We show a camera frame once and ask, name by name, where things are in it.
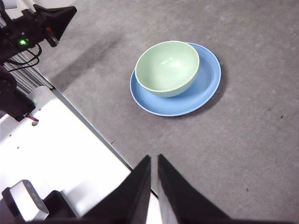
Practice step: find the green ribbed bowl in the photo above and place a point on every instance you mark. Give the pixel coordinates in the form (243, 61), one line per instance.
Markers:
(167, 67)

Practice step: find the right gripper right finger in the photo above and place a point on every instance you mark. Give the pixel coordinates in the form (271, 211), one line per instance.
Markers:
(182, 200)

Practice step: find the blue round plate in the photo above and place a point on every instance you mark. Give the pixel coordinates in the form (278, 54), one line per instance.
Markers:
(187, 105)

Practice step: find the white rectangular camera box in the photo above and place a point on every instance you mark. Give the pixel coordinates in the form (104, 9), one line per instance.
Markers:
(25, 200)

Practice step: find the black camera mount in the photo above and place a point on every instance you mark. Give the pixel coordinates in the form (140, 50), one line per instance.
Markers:
(58, 205)

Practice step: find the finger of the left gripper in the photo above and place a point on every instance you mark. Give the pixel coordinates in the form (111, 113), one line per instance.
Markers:
(58, 26)
(56, 11)

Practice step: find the ribbed aluminium rail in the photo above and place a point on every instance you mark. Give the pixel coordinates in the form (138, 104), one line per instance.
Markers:
(30, 77)

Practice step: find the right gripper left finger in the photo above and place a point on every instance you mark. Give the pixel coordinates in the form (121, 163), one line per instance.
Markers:
(130, 200)

